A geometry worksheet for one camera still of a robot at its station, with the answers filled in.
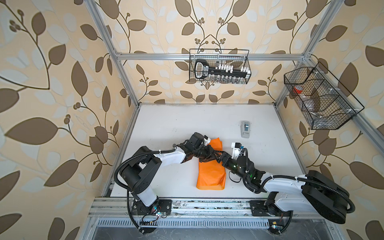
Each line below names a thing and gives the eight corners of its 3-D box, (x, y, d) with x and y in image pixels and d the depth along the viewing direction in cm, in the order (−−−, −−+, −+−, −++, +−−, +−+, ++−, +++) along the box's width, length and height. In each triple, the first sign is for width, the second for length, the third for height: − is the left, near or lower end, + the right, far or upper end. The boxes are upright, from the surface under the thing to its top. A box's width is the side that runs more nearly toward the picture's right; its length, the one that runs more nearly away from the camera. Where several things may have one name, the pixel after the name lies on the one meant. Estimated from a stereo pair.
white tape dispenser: (240, 137, 103) (242, 133, 99) (240, 124, 111) (242, 120, 107) (248, 138, 103) (251, 134, 99) (248, 125, 110) (250, 121, 106)
